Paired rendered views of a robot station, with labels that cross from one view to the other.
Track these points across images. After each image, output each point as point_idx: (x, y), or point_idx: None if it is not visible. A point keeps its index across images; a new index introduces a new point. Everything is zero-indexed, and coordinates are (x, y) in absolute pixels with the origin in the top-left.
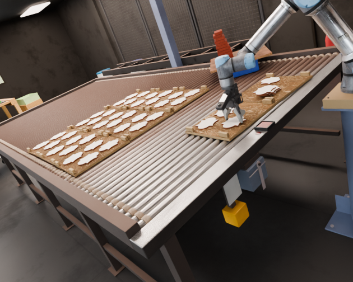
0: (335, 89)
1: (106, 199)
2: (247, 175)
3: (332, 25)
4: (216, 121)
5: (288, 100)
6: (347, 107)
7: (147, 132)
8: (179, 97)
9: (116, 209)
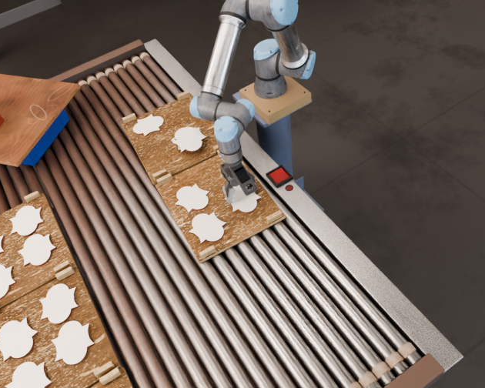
0: (253, 98)
1: None
2: None
3: (295, 35)
4: (215, 215)
5: None
6: (289, 112)
7: (118, 328)
8: (11, 245)
9: None
